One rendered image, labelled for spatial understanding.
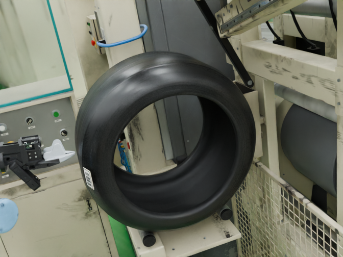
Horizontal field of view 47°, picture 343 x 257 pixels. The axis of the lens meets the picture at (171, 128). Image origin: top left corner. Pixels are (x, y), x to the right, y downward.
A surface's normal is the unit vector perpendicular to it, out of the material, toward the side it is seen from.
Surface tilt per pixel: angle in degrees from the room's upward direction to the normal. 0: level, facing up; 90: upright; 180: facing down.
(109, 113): 56
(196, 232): 0
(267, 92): 90
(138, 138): 90
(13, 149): 90
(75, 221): 90
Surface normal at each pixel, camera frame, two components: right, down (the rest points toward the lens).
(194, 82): 0.33, 0.15
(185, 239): -0.16, -0.91
